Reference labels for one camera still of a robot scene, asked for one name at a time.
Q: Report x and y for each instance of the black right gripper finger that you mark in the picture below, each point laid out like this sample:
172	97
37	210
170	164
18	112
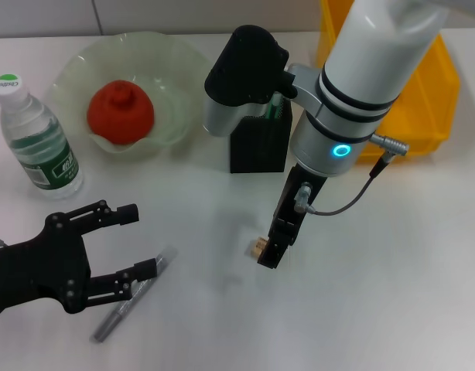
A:
278	247

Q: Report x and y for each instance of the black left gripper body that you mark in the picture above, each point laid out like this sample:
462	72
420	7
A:
40	266

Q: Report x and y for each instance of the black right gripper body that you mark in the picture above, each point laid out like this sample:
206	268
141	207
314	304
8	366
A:
295	193

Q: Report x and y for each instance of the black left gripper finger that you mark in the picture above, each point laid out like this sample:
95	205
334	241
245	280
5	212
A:
106	216
117	284

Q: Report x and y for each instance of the small beige eraser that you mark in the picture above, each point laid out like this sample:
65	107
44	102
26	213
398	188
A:
257	247

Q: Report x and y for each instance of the silver glitter pen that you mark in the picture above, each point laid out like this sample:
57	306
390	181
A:
113	320

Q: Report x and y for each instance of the mint green utility knife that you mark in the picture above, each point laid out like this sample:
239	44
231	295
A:
274	108

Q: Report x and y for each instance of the clear green-label water bottle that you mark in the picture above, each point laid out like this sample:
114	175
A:
40	147

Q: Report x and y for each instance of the black mesh pen holder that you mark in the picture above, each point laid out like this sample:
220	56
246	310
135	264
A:
257	150

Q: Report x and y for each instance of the pale green glass fruit plate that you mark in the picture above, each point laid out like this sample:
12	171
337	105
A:
175	77

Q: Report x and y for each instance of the yellow plastic bin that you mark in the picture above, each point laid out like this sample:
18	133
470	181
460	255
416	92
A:
427	108

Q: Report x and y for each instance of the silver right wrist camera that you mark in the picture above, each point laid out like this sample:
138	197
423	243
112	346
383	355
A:
245	69

